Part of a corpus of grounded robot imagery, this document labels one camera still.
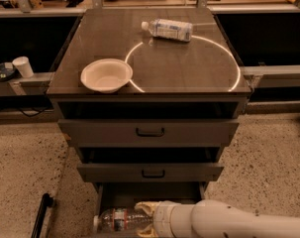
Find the grey drawer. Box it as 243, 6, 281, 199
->
93, 181, 207, 238
58, 101, 238, 148
77, 148, 224, 182

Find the black bar on floor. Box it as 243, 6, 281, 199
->
31, 193, 54, 238

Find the white paper bowl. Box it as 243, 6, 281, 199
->
80, 59, 133, 93

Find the top grey drawer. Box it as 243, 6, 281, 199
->
58, 101, 238, 148

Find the water bottle blue white label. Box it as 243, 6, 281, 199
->
141, 19, 193, 42

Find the middle grey drawer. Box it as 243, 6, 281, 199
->
77, 148, 224, 182

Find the clear water bottle red label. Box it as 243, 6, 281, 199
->
96, 208, 152, 233

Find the grey drawer cabinet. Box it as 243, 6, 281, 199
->
46, 7, 252, 238

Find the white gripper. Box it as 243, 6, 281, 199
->
135, 200, 183, 238

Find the bottom grey drawer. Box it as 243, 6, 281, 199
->
93, 181, 207, 238

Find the white paper cup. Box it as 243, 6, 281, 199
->
12, 57, 34, 78

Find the black cable on floor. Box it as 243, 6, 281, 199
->
0, 106, 51, 118

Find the dark round dish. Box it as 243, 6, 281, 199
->
0, 62, 17, 82

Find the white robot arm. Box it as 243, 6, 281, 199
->
135, 199, 300, 238

